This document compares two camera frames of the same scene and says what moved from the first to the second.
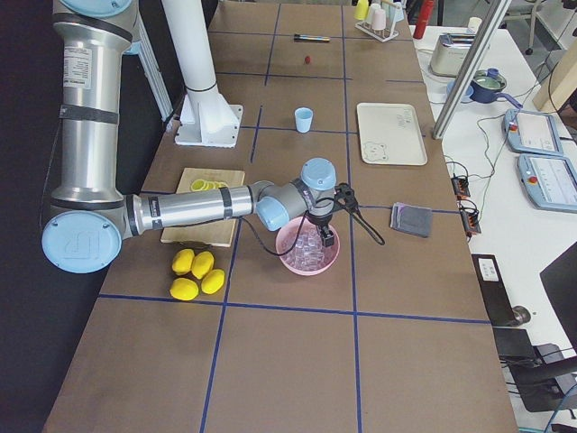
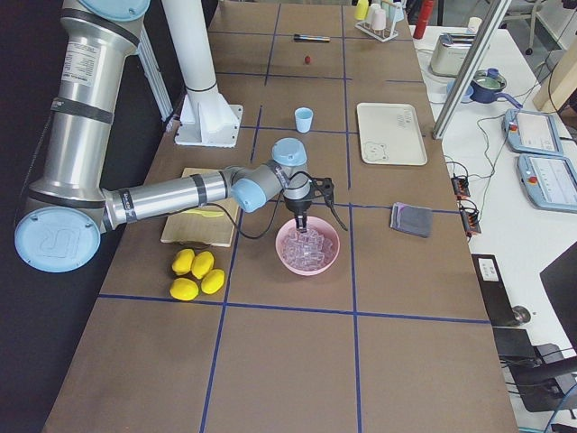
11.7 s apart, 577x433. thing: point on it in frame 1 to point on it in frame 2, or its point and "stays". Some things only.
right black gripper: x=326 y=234 to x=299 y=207
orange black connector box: x=461 y=188 stays
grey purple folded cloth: x=414 y=219 stays
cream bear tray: x=390 y=133 stays
